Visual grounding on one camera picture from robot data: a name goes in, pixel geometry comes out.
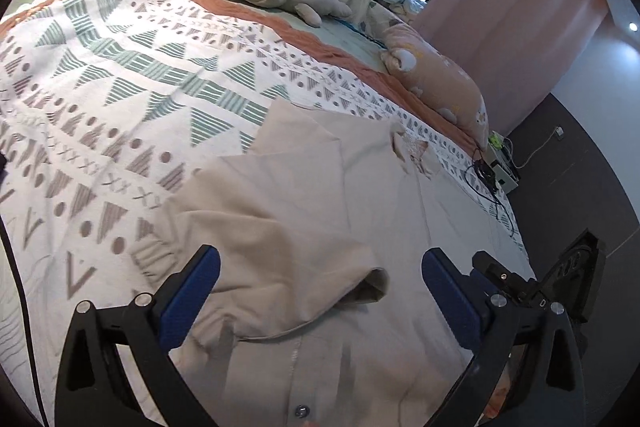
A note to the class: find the white geometric patterned blanket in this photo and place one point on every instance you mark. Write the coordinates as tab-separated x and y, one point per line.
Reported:
125	82

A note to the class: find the beige button shirt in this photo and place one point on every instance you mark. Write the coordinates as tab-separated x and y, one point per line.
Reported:
300	207

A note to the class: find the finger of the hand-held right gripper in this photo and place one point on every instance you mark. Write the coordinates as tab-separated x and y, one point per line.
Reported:
502	277

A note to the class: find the orange printed pillow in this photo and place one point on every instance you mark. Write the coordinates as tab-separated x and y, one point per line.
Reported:
440	77

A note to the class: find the green small item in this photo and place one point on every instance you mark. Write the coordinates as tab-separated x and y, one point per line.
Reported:
495	140

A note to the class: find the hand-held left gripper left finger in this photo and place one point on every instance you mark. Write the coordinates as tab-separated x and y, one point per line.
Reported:
192	292

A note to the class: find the pink curtain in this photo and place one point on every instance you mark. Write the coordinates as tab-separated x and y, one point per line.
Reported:
525	7

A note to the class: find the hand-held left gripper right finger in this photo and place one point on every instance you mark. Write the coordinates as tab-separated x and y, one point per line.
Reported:
445	292

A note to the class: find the white box device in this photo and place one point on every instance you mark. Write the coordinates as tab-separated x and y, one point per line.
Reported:
505	177

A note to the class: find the round ceiling spotlight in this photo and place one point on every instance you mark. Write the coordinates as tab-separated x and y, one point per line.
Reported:
633	27

